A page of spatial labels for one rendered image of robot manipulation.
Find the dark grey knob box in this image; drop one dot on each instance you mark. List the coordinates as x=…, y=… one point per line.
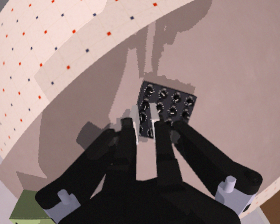
x=177, y=103

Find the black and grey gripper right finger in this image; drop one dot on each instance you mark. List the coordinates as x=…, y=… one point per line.
x=231, y=183

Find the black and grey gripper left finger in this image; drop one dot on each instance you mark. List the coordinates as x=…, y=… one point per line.
x=78, y=183

